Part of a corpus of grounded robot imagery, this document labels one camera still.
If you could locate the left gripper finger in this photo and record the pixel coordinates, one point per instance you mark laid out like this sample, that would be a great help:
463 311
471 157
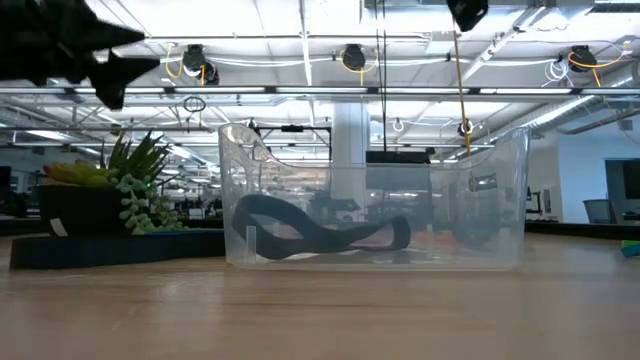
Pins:
105 35
112 80

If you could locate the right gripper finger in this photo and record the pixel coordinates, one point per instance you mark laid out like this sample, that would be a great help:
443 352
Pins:
467 12

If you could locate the clear plastic bin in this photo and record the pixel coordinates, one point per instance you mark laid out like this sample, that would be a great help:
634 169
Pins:
240 150

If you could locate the wide black rubber band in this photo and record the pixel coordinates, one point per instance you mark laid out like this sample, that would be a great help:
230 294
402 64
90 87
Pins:
115 250
325 242

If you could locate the small round hanging reel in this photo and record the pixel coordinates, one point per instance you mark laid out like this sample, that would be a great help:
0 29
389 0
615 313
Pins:
459 129

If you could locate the potted artificial succulent plant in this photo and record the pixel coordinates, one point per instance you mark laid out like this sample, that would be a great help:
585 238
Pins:
80 210

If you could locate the white building column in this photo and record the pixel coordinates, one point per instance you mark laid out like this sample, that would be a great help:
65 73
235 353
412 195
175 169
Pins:
350 130

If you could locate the small black monitor on stand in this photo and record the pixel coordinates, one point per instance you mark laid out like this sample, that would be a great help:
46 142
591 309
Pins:
530 194

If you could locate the silver ventilation duct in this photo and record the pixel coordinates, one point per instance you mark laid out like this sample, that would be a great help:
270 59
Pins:
565 111

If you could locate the long ceiling light rail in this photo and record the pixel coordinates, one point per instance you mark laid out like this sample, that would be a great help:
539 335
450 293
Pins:
320 90

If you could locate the black overhead camera rig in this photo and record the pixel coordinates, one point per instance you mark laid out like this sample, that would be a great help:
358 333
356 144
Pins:
292 128

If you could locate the dark wall screen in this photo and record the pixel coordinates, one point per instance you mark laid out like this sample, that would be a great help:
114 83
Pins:
631 180

